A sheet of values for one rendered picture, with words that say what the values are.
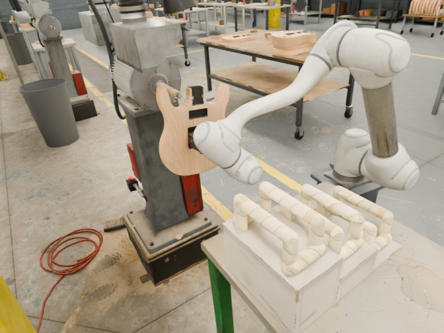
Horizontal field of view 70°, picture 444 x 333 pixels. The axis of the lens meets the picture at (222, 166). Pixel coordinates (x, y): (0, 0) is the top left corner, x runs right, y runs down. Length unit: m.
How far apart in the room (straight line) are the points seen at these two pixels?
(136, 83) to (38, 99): 2.70
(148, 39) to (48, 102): 3.02
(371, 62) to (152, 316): 1.70
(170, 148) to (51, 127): 2.97
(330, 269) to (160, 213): 1.43
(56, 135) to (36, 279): 2.13
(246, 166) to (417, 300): 0.61
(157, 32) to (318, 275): 0.92
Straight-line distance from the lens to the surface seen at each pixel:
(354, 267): 0.89
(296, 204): 0.75
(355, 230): 0.89
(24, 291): 2.56
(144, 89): 1.54
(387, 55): 1.14
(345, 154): 1.66
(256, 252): 0.78
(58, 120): 4.22
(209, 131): 1.00
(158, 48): 1.22
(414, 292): 1.02
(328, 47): 1.25
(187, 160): 1.45
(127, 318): 2.12
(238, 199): 0.76
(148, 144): 1.80
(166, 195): 2.00
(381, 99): 1.29
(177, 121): 1.37
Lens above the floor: 1.67
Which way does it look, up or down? 31 degrees down
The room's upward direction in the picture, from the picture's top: 5 degrees counter-clockwise
